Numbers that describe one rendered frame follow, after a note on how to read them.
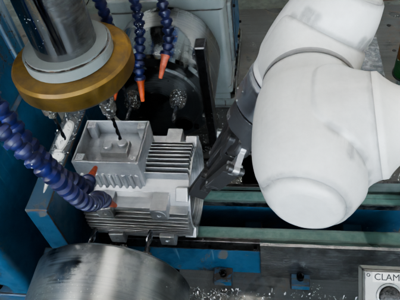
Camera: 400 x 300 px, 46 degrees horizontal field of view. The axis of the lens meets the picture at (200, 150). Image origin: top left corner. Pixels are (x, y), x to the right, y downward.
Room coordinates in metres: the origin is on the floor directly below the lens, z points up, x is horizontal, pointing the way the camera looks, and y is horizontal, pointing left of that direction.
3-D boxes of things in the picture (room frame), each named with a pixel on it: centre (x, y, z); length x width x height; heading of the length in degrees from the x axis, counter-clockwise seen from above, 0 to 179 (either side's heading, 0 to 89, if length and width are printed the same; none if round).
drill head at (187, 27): (0.90, 0.04, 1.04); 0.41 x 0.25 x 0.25; 166
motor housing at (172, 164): (0.57, 0.11, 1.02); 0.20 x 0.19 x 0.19; 75
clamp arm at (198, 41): (0.67, -0.04, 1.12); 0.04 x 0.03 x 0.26; 76
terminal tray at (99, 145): (0.58, 0.15, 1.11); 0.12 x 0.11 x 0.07; 75
